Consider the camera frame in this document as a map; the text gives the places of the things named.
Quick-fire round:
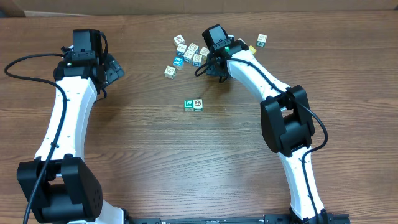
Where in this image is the wooden block soccer ball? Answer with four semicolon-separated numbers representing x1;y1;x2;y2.
193;99;203;111

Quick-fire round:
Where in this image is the wooden block green letter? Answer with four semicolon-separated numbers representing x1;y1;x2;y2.
184;100;194;112

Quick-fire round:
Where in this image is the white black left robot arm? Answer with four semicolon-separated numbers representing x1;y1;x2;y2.
17;29;130;223

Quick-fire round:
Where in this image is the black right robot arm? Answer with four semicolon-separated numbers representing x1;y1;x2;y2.
195;24;330;223

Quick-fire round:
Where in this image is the wooden block tan picture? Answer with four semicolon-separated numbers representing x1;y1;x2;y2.
199;47;210;60

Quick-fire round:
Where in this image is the wooden block blue letter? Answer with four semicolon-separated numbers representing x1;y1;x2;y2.
192;54;203;67

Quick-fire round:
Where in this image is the wooden block blue edge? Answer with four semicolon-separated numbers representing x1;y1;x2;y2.
187;43;199;54

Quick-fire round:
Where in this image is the yellow top wooden block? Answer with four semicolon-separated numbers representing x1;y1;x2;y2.
249;45;257;55

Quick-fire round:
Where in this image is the wooden block blue side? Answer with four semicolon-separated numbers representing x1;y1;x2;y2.
176;44;187;57

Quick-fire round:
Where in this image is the wooden block green four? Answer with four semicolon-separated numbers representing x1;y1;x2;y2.
256;34;267;47

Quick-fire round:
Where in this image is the wooden block red picture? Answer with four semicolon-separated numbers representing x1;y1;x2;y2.
173;34;185;47

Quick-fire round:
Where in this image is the blue top wooden block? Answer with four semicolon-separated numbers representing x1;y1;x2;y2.
172;57;184;70

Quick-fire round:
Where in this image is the wooden block tan drawing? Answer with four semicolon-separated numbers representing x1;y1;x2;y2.
164;66;177;79

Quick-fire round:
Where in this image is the brown cardboard backdrop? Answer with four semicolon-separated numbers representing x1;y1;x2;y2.
1;0;397;17

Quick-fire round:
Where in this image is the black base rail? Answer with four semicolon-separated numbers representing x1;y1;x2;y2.
126;213;351;224

